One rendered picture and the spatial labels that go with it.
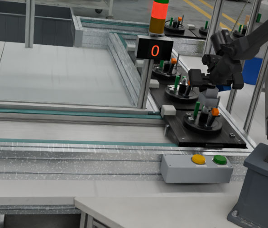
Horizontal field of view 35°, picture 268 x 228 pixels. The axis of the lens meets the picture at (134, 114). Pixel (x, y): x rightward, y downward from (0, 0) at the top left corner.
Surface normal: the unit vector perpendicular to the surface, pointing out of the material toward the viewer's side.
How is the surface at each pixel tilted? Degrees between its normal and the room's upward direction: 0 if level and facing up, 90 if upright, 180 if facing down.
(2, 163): 90
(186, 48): 90
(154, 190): 0
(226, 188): 0
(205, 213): 0
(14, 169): 90
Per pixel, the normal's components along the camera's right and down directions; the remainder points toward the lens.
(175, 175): 0.19, 0.45
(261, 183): -0.54, 0.29
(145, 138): 0.15, -0.89
